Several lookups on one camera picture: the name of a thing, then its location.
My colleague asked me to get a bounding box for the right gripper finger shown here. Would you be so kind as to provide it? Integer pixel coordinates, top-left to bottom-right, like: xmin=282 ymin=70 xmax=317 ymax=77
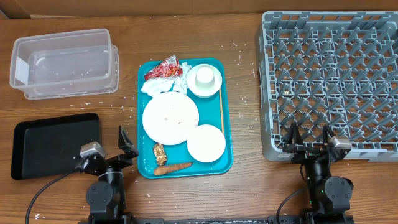
xmin=285 ymin=122 xmax=303 ymax=145
xmin=322 ymin=125 xmax=335 ymax=145

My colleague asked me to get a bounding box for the white napkin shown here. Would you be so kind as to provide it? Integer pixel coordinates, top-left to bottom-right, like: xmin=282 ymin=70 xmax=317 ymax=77
xmin=172 ymin=62 xmax=192 ymax=95

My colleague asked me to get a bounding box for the red snack wrapper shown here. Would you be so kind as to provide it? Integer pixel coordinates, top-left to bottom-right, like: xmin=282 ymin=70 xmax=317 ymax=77
xmin=144 ymin=55 xmax=183 ymax=80

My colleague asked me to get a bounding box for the white saucer bowl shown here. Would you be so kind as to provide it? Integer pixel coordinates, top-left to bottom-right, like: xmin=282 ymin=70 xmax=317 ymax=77
xmin=187 ymin=64 xmax=223 ymax=98

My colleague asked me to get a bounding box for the white cup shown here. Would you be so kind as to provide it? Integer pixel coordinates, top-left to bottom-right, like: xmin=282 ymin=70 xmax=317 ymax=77
xmin=195 ymin=67 xmax=215 ymax=88

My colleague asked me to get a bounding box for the white tissue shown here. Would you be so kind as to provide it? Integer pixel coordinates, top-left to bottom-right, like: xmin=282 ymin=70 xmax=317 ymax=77
xmin=141 ymin=78 xmax=175 ymax=97

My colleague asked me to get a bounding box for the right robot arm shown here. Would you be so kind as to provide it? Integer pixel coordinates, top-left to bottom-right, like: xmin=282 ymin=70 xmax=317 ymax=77
xmin=275 ymin=123 xmax=354 ymax=224

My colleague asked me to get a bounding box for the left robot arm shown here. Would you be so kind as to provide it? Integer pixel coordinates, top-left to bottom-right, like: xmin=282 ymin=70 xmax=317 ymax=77
xmin=75 ymin=127 xmax=139 ymax=223

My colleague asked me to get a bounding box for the grey dishwasher rack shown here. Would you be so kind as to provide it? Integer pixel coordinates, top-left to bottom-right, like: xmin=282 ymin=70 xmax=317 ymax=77
xmin=256 ymin=11 xmax=397 ymax=162

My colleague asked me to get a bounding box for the brown walnut piece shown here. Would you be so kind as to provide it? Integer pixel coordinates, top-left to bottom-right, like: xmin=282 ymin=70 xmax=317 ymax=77
xmin=153 ymin=143 xmax=167 ymax=166

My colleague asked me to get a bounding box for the orange carrot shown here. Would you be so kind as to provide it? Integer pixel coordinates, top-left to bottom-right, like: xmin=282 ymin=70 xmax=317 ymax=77
xmin=154 ymin=162 xmax=193 ymax=176

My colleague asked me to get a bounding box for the black plastic tray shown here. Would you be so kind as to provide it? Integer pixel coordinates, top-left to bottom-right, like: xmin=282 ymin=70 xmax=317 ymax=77
xmin=11 ymin=113 xmax=101 ymax=180

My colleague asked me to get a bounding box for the large white plate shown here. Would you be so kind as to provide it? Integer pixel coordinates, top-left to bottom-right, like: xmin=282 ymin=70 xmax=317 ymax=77
xmin=142 ymin=92 xmax=199 ymax=146

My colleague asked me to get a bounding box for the small white plate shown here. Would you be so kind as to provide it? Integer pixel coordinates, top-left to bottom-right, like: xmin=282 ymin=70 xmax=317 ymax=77
xmin=187 ymin=124 xmax=226 ymax=163

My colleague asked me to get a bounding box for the teal plastic tray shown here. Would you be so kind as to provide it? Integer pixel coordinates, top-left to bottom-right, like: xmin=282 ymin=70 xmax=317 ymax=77
xmin=136 ymin=61 xmax=233 ymax=179

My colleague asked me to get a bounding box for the wooden chopstick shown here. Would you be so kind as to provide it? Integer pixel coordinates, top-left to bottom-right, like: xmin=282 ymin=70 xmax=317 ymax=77
xmin=218 ymin=88 xmax=224 ymax=135

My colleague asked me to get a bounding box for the clear plastic bin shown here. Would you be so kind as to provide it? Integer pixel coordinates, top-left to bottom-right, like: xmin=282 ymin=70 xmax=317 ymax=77
xmin=9 ymin=29 xmax=120 ymax=100

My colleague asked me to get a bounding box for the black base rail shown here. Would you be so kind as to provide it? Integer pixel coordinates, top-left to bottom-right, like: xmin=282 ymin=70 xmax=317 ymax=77
xmin=132 ymin=215 xmax=300 ymax=224

